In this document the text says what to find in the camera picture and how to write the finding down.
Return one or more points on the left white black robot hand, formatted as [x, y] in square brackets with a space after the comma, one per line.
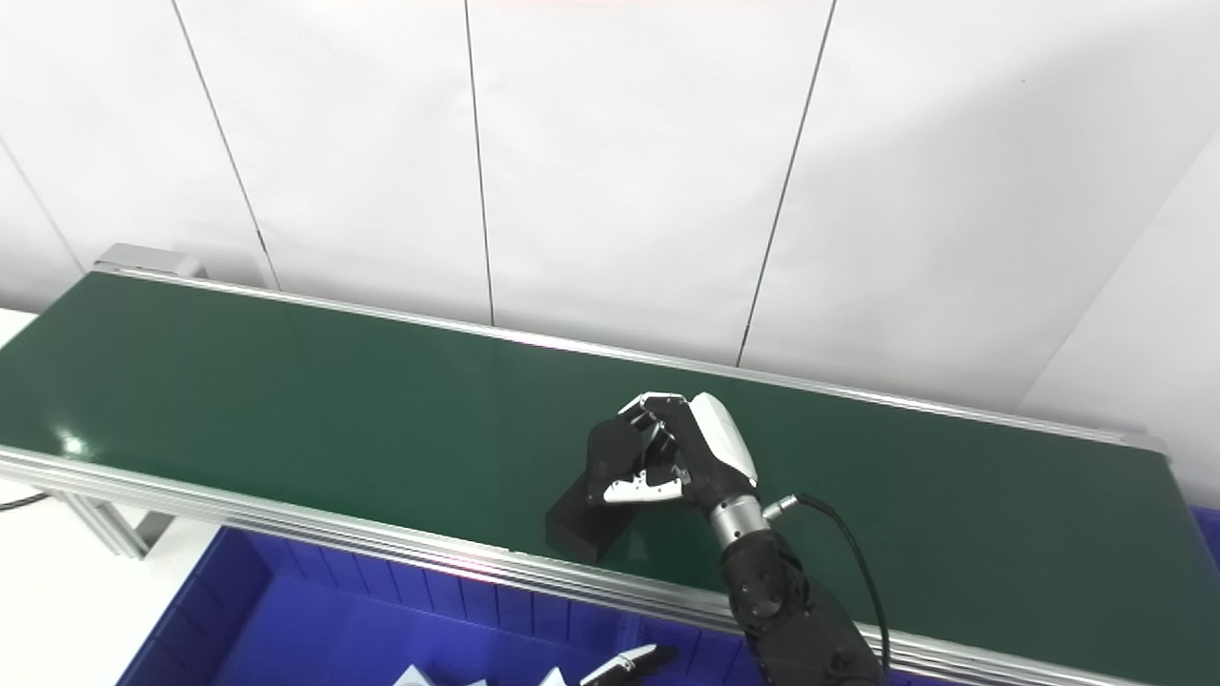
[634, 662]

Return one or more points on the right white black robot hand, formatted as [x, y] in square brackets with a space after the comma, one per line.
[715, 448]

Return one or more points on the black cylinder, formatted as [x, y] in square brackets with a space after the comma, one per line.
[586, 529]

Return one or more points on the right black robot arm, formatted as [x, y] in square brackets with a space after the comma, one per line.
[782, 610]

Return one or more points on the blue bin with black parts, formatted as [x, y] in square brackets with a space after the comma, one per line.
[710, 662]

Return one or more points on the blue bin with white part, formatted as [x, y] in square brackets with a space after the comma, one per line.
[305, 619]

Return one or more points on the green conveyor belt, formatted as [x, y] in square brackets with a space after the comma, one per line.
[334, 400]

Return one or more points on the empty blue bin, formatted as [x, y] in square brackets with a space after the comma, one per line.
[1209, 538]

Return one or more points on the aluminium conveyor leg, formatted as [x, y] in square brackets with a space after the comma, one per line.
[110, 526]

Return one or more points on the grey conveyor motor housing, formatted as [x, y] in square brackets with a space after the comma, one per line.
[148, 257]

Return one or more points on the white bracket part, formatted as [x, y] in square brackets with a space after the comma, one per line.
[412, 677]

